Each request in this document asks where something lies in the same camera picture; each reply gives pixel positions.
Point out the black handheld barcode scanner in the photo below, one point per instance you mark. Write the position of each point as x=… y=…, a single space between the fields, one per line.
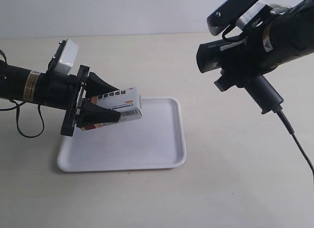
x=259 y=88

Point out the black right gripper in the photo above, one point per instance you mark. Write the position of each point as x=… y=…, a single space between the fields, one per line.
x=242 y=60

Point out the white plastic tray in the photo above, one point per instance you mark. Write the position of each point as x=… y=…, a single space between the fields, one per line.
x=156 y=141

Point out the white red medicine box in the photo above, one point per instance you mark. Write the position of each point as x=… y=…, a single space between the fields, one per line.
x=127 y=102

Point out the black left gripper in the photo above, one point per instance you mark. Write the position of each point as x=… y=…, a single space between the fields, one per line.
x=61 y=91

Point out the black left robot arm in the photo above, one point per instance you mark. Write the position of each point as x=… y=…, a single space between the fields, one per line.
x=19 y=84

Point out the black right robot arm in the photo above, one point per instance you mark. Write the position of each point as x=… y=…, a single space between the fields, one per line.
x=280 y=40

